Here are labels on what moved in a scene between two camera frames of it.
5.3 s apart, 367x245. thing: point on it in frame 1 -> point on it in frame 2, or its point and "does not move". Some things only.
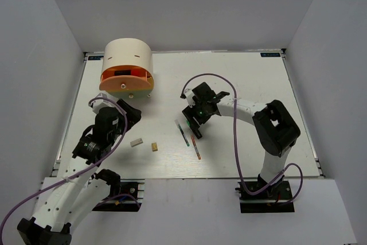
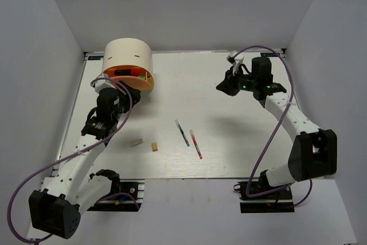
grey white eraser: [136, 142] does not move
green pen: [178, 125] does not move
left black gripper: [133, 115] -> [135, 93]
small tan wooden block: [154, 147] does not move
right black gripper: [188, 113] -> [228, 85]
